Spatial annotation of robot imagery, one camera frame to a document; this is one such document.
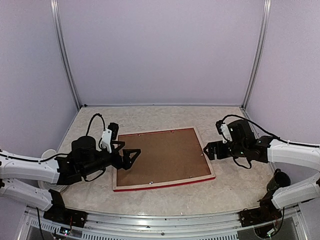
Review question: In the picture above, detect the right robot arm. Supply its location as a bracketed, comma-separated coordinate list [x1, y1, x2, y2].
[203, 116, 320, 227]

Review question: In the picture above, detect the aluminium post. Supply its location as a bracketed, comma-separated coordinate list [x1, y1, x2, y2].
[50, 0, 82, 111]
[241, 0, 272, 111]

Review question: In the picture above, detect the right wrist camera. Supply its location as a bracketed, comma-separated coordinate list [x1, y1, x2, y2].
[215, 120, 233, 144]

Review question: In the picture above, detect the brown backing board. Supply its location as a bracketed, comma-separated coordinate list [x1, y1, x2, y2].
[116, 128, 212, 187]

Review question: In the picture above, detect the right aluminium post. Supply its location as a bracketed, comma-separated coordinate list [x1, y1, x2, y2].
[241, 0, 272, 111]

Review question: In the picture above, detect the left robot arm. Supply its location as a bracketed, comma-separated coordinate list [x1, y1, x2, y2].
[0, 136, 141, 224]

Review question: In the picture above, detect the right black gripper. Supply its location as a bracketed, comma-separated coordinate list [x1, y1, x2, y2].
[204, 140, 247, 160]

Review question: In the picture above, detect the light blue cup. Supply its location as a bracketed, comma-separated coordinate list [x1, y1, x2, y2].
[41, 149, 57, 159]

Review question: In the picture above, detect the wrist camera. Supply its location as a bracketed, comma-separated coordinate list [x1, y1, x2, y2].
[99, 122, 119, 153]
[215, 120, 233, 144]

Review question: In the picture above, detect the aluminium front rail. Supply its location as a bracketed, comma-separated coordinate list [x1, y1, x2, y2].
[16, 205, 308, 240]

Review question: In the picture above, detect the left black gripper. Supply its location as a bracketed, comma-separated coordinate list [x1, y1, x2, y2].
[81, 140, 141, 176]

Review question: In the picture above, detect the wooden red photo frame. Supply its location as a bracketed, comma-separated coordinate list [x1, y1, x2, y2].
[112, 126, 217, 193]

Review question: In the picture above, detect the white round plate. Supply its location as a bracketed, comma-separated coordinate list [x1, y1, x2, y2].
[37, 180, 68, 193]

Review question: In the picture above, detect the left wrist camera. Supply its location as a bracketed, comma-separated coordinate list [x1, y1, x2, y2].
[99, 122, 119, 153]

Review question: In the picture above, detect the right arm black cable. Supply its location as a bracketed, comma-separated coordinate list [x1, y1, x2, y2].
[221, 114, 320, 148]

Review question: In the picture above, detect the left aluminium post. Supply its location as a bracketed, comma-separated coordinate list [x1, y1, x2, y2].
[50, 0, 82, 111]

